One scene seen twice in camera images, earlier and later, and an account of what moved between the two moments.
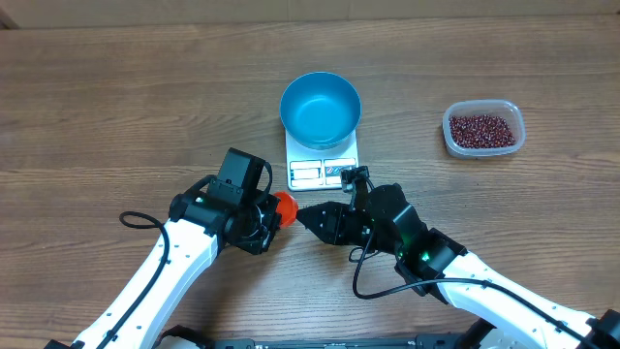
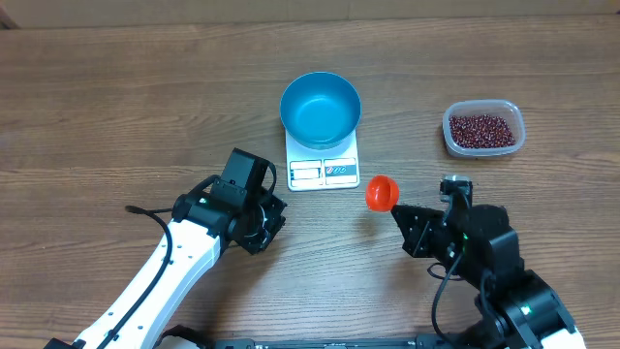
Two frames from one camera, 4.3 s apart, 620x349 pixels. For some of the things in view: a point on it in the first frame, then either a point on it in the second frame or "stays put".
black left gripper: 260,242 stays put
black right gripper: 327,228 → 414,234
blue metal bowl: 320,111 stays put
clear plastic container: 483,128 stays put
